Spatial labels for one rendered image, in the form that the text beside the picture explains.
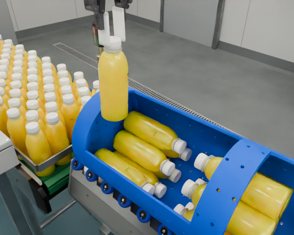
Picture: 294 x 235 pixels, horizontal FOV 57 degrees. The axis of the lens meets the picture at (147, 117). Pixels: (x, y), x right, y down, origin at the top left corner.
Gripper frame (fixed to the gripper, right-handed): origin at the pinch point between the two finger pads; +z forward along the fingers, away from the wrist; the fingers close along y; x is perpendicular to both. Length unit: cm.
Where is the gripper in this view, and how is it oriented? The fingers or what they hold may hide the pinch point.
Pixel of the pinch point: (111, 27)
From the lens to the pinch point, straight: 61.5
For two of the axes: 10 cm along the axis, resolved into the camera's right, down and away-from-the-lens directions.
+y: 6.6, -4.3, 6.2
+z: -0.1, 8.2, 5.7
